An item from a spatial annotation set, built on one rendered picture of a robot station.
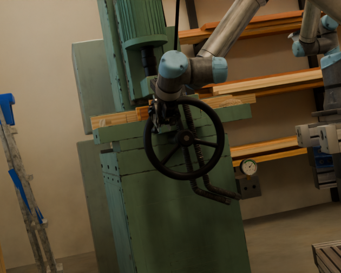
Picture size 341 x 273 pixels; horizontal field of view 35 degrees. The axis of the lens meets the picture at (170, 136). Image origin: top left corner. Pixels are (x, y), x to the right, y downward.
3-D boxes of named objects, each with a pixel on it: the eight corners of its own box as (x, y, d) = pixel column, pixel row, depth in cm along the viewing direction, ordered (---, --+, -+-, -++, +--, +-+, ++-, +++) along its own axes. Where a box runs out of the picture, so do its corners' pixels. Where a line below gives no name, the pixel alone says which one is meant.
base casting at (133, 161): (118, 176, 199) (114, 152, 199) (101, 171, 255) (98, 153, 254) (232, 155, 209) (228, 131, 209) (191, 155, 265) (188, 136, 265)
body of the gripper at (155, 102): (156, 130, 168) (159, 108, 157) (149, 107, 172) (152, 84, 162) (179, 125, 169) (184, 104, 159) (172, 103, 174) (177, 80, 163)
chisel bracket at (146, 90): (149, 98, 214) (145, 77, 214) (143, 101, 228) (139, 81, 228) (167, 95, 216) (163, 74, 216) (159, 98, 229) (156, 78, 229)
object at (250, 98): (128, 123, 216) (126, 114, 216) (127, 124, 218) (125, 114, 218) (256, 102, 229) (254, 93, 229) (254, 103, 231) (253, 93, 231)
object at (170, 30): (165, 61, 239) (159, 27, 239) (161, 64, 247) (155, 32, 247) (183, 58, 241) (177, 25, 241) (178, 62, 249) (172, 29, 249)
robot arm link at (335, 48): (314, 59, 258) (310, 37, 258) (336, 56, 260) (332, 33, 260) (321, 57, 250) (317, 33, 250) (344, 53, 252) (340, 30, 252)
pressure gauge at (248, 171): (244, 181, 203) (240, 160, 203) (240, 181, 207) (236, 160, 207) (259, 178, 205) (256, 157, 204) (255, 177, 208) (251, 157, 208)
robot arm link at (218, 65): (217, 60, 163) (182, 61, 161) (228, 53, 151) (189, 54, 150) (219, 86, 162) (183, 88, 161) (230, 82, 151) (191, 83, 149)
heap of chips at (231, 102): (225, 106, 211) (224, 99, 211) (215, 109, 223) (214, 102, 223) (246, 103, 213) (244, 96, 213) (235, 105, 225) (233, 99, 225)
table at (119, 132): (102, 143, 188) (99, 126, 188) (93, 144, 218) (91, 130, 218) (262, 116, 202) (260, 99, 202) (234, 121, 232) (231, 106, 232)
